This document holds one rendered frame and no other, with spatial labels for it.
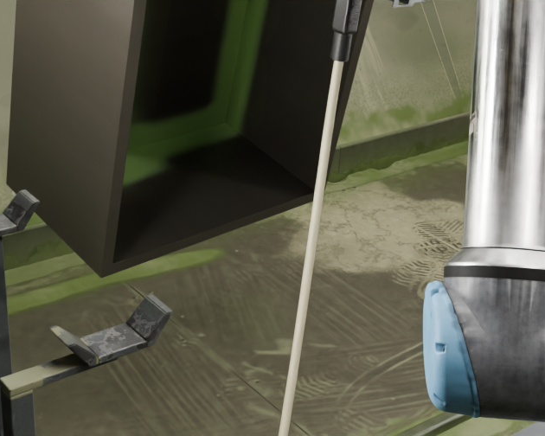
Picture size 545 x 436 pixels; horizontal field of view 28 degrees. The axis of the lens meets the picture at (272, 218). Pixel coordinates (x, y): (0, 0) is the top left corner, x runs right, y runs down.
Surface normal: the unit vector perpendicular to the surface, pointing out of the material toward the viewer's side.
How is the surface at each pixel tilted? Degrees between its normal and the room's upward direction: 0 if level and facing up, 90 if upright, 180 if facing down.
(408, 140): 90
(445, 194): 0
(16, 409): 90
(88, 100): 90
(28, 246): 90
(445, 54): 57
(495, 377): 78
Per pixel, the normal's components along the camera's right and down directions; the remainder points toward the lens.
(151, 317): -0.53, -0.47
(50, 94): -0.73, 0.27
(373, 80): 0.53, -0.17
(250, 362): 0.04, -0.89
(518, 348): -0.04, -0.10
